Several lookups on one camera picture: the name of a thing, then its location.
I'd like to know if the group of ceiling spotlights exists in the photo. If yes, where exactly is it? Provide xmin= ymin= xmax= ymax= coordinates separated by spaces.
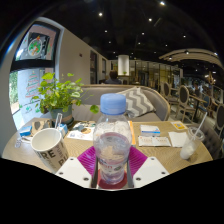
xmin=96 ymin=0 xmax=191 ymax=56

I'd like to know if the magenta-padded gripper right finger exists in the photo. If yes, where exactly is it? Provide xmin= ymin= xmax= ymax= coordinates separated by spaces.
xmin=126 ymin=145 xmax=170 ymax=190

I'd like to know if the yellow card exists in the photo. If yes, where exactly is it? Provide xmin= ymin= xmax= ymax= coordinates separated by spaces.
xmin=170 ymin=120 xmax=188 ymax=132

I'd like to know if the person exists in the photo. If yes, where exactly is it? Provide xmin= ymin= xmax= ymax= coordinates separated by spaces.
xmin=104 ymin=69 xmax=123 ymax=85

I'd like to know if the grey white chevron cushion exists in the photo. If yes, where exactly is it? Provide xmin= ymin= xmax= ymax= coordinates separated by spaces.
xmin=115 ymin=86 xmax=157 ymax=118

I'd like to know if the colourful picture leaflet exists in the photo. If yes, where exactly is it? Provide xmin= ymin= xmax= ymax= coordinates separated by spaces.
xmin=66 ymin=120 xmax=97 ymax=142

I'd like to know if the dark-framed decorated window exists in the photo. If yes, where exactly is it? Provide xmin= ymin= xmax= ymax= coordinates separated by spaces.
xmin=9 ymin=21 xmax=61 ymax=129

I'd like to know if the grey curved sofa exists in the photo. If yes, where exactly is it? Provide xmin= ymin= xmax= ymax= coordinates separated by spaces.
xmin=71 ymin=83 xmax=172 ymax=123

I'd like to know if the group of grey-backed chairs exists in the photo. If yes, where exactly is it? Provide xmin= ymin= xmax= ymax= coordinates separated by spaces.
xmin=159 ymin=79 xmax=224 ymax=134

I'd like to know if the white printed mug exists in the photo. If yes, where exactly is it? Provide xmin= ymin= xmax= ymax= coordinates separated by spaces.
xmin=30 ymin=127 xmax=70 ymax=174

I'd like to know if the orange and white box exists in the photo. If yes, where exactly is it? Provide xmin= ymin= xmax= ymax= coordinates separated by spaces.
xmin=128 ymin=119 xmax=137 ymax=147

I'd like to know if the clear glass tube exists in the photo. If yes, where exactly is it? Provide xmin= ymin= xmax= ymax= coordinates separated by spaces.
xmin=54 ymin=112 xmax=64 ymax=129

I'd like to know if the grey tufted chair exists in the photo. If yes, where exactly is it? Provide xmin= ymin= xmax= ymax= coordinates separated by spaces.
xmin=199 ymin=116 xmax=224 ymax=159

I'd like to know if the blue and white box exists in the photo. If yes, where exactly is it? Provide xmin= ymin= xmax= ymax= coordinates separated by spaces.
xmin=19 ymin=124 xmax=33 ymax=138

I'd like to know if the white paper napkin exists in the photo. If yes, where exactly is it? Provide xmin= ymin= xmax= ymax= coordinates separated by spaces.
xmin=167 ymin=130 xmax=190 ymax=148

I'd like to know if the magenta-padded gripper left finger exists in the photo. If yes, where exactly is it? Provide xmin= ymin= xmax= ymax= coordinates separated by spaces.
xmin=54 ymin=145 xmax=99 ymax=190

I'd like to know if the green potted plant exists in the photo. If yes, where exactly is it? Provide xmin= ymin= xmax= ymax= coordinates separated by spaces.
xmin=31 ymin=71 xmax=100 ymax=126

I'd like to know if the small clear case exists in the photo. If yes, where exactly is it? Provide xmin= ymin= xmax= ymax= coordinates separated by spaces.
xmin=13 ymin=138 xmax=24 ymax=149

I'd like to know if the clear blue-capped water bottle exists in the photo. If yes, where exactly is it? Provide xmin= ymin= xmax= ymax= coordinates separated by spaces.
xmin=92 ymin=93 xmax=133 ymax=186

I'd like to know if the small white blue-topped box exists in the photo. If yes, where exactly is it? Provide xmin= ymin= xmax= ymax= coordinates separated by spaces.
xmin=139 ymin=124 xmax=162 ymax=137

